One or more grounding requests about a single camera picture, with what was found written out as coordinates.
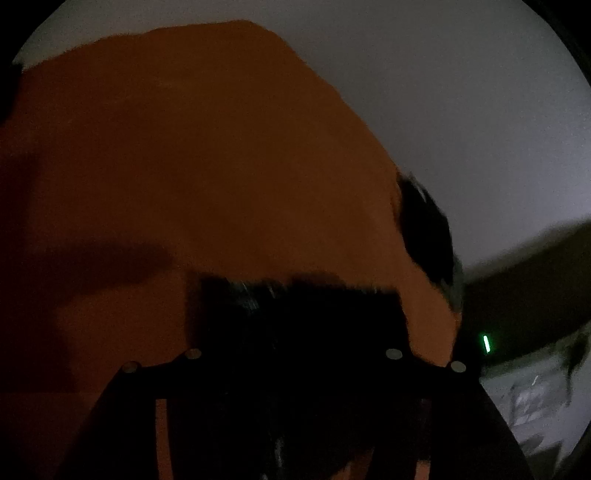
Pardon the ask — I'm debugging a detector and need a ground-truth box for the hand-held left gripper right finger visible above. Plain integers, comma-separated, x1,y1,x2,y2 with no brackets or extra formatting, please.
374,348,536,480

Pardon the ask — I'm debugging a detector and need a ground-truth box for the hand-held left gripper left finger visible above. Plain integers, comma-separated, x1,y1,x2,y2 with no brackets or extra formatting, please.
55,348,218,480

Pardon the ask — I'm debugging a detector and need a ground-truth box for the black jacket with white print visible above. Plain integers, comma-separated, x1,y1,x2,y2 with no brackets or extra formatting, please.
198,272,416,480

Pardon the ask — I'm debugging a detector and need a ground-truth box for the grey printed cloth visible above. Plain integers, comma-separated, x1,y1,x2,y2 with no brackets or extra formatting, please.
480,323,589,467

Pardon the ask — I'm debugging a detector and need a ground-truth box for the orange bed sheet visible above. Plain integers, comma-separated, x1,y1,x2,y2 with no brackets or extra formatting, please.
0,18,465,480

